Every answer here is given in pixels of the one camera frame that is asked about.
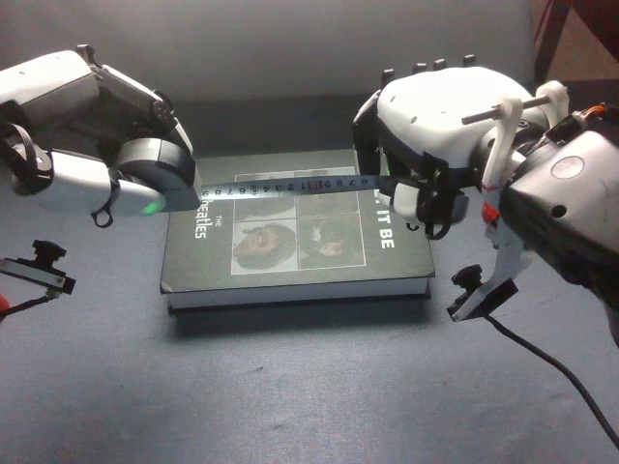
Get thin black cable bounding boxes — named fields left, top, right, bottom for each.
left=486, top=312, right=619, bottom=451

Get dark brown wooden frame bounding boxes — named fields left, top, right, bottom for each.
left=531, top=0, right=619, bottom=83

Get grey table cloth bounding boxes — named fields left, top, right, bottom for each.
left=0, top=79, right=619, bottom=464

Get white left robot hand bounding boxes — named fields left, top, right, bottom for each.
left=0, top=43, right=197, bottom=219

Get white backdrop board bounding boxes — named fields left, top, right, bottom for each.
left=0, top=0, right=538, bottom=105

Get grey tape measure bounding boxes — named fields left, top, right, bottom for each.
left=115, top=137, right=412, bottom=215

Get black Let It Be album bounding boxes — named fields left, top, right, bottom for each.
left=160, top=148, right=435, bottom=315

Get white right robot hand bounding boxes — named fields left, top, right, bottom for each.
left=351, top=54, right=544, bottom=232

